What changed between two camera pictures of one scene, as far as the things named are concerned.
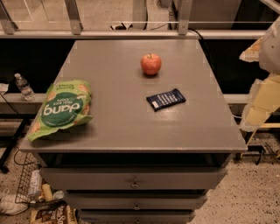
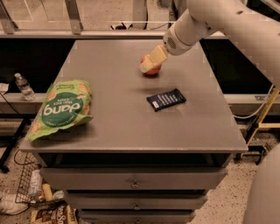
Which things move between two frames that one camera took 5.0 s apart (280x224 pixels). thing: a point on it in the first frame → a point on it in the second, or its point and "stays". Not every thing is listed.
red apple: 150,64 stays
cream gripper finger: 264,100 → 173,43
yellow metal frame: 275,125 stays
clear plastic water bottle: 26,91 stays
